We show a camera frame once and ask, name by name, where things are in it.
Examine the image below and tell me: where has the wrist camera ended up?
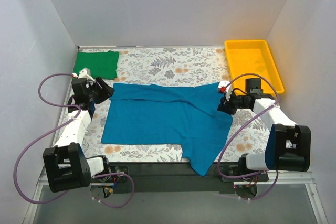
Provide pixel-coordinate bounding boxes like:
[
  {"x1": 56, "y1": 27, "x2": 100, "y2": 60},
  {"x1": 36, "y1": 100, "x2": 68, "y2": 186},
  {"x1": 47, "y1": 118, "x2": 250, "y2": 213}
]
[
  {"x1": 217, "y1": 81, "x2": 236, "y2": 103},
  {"x1": 78, "y1": 68, "x2": 92, "y2": 80}
]

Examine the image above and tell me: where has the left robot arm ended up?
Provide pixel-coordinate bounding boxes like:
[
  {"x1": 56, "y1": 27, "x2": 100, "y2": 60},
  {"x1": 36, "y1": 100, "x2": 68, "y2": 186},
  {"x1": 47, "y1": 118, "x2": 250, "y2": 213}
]
[{"x1": 43, "y1": 69, "x2": 114, "y2": 193}]

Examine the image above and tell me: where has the blue t shirt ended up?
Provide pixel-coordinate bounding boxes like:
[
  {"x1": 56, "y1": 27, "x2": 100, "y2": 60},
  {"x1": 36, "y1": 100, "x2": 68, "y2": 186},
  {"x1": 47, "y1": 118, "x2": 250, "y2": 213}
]
[{"x1": 101, "y1": 83, "x2": 233, "y2": 176}]

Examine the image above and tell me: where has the yellow plastic tray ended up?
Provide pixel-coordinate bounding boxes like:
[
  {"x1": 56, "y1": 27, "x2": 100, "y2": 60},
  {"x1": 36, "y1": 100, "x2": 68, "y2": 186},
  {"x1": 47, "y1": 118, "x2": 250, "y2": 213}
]
[{"x1": 224, "y1": 40, "x2": 285, "y2": 94}]

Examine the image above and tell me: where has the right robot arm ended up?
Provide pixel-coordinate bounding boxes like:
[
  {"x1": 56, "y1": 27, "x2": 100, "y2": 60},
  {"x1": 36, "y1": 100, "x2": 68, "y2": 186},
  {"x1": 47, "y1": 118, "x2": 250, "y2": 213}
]
[{"x1": 217, "y1": 74, "x2": 311, "y2": 181}]

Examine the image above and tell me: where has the floral table cloth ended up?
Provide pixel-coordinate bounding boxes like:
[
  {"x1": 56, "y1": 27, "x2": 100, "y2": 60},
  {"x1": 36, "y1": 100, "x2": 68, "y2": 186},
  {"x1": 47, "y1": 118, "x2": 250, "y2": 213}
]
[{"x1": 82, "y1": 47, "x2": 269, "y2": 162}]

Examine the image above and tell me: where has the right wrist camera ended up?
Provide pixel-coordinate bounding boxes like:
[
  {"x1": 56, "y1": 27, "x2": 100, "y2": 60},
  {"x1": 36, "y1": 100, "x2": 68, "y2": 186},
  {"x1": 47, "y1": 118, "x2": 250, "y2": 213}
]
[{"x1": 217, "y1": 81, "x2": 236, "y2": 103}]

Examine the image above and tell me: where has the aluminium frame rail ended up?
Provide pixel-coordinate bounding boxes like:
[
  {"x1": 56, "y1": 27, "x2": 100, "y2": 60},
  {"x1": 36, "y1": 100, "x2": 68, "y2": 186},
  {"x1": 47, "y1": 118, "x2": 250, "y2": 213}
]
[{"x1": 262, "y1": 172, "x2": 328, "y2": 223}]

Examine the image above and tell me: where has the folded green t shirt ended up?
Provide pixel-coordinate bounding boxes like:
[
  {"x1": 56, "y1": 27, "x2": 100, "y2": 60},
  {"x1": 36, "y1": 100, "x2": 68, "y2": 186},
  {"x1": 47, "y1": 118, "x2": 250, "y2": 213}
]
[{"x1": 73, "y1": 51, "x2": 119, "y2": 80}]

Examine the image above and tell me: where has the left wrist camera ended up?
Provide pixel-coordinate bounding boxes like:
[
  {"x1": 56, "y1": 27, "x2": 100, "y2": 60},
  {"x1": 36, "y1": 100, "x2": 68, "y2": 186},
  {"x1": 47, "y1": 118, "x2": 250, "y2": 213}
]
[{"x1": 78, "y1": 68, "x2": 92, "y2": 80}]

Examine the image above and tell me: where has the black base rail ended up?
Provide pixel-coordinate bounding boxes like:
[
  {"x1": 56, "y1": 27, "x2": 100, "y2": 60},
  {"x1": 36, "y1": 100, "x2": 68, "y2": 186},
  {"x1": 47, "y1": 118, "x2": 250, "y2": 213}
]
[{"x1": 104, "y1": 161, "x2": 270, "y2": 195}]

